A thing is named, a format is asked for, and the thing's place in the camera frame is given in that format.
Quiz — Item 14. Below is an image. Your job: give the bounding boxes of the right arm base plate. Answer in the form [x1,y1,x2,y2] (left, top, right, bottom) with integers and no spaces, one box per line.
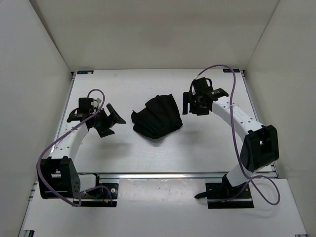
[194,183,254,209]

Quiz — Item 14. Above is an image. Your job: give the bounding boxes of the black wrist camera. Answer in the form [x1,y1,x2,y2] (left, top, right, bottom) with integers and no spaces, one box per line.
[67,97,96,122]
[192,77,229,101]

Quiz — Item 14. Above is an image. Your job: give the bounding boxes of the left corner table label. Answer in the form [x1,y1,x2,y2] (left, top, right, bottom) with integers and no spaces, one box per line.
[77,70,94,75]

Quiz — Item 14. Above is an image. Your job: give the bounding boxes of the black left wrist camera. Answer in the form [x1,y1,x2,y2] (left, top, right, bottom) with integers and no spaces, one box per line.
[67,97,96,122]

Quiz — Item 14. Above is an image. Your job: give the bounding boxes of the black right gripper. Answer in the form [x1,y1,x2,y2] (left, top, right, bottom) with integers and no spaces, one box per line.
[183,93,208,117]

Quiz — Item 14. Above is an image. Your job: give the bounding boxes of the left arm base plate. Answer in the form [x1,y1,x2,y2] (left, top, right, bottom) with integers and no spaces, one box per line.
[80,182,119,208]

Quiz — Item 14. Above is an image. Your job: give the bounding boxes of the aluminium table edge rail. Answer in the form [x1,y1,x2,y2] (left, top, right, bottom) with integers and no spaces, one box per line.
[99,172,225,179]

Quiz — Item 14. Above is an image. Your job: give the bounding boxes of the black pleated skirt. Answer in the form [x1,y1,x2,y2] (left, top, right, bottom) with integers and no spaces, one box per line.
[131,94,183,139]

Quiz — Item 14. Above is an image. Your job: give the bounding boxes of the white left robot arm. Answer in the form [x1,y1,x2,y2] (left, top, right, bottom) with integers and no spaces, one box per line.
[37,100,126,201]

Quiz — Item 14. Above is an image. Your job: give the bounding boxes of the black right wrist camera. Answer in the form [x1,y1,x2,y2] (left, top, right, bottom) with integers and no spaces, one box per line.
[192,77,229,101]

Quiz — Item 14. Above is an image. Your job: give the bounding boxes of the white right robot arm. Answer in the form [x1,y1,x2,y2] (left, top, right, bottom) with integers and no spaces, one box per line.
[183,89,279,198]

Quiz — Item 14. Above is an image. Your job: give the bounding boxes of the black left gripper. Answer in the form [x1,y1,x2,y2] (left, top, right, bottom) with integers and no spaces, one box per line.
[92,102,126,136]

